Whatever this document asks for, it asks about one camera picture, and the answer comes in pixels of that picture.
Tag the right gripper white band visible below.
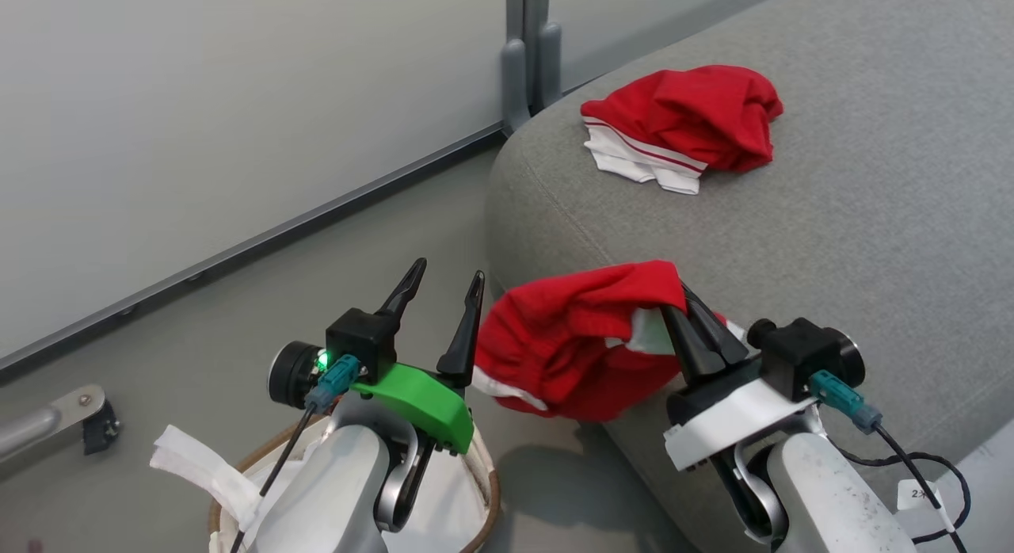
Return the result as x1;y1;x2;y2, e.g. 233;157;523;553
661;284;818;471

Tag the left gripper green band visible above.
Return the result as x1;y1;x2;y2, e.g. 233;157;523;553
351;257;486;456

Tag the red garment with white trim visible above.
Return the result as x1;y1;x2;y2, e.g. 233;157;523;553
474;259;749;424

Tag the red shirt with white stripes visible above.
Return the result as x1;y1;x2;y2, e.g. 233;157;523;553
581;64;785;196

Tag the grey fabric sofa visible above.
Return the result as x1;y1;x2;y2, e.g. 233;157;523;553
485;0;1014;553

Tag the white laundry basket brown rim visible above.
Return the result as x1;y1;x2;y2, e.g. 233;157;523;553
208;414;501;553

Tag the grey partition foot with caster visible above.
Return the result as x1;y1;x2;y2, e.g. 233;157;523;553
0;383;121;463

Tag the teal left camera connector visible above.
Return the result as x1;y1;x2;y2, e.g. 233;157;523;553
305;354;364;414

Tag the teal camera connector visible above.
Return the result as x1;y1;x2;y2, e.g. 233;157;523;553
808;369;883;436
305;354;364;414

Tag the teal right camera connector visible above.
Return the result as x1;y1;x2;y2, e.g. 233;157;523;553
808;369;883;436

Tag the grey partition bottom rail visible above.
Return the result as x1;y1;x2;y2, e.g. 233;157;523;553
0;121;508;373

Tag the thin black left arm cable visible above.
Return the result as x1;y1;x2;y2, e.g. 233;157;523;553
228;406;318;553

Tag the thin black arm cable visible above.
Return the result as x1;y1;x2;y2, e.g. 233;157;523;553
830;422;972;553
228;406;318;553

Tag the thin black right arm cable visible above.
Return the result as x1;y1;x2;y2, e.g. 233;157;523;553
830;422;972;553

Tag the white cable label tag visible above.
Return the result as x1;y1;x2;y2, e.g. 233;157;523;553
897;478;950;532

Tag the grey double partition post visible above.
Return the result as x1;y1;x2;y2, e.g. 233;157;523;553
499;0;565;135

